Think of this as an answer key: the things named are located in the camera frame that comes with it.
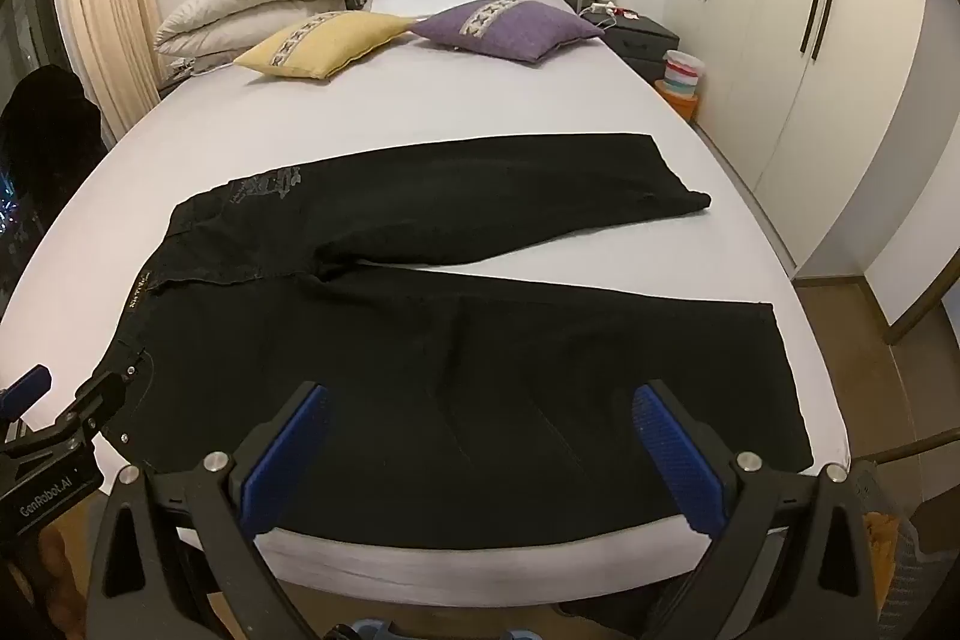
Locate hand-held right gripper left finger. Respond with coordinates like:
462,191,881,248
88,380,331,640

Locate thin curved metal rod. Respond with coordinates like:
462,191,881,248
847,426,960,462

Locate orange container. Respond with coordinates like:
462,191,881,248
654,80,700,124

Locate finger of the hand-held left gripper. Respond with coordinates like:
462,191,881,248
52,347,149,453
0,365,53,440

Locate black pants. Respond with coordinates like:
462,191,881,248
100,133,815,551

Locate striped white bucket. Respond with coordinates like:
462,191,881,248
661,49,706,101

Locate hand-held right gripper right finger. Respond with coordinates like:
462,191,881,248
630,377,882,640

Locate beige curtain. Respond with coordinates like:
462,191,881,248
52,0,162,146

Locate wooden door frame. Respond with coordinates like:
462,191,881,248
885,242,960,345

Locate white wardrobe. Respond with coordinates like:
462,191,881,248
675,0,960,281

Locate yellow cushion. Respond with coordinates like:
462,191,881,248
234,10,419,81

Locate dark grey nightstand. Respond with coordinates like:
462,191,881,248
581,6,681,62

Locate white charging cable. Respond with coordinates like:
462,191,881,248
583,0,640,23

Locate bed with grey headboard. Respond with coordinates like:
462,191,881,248
0,0,856,611

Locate dark glass window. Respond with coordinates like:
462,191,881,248
0,0,68,86

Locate grey mesh chair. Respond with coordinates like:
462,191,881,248
855,456,960,640

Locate purple cushion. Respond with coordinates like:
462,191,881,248
412,0,605,65

